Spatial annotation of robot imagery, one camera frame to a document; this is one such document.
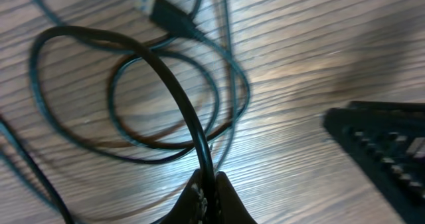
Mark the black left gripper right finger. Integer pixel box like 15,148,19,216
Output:
216,171,257,224

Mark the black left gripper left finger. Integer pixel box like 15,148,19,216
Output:
159,169,207,224

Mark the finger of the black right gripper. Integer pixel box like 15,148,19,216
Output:
323,101,424,223

